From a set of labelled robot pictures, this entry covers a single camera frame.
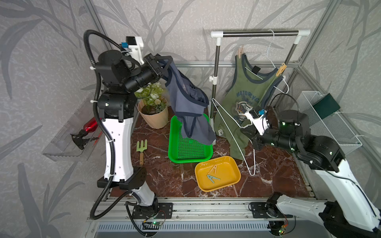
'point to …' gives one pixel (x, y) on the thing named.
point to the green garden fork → (143, 147)
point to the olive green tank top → (246, 93)
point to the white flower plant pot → (153, 107)
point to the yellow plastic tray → (216, 173)
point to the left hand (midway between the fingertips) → (174, 60)
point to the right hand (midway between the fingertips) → (241, 128)
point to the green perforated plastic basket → (183, 149)
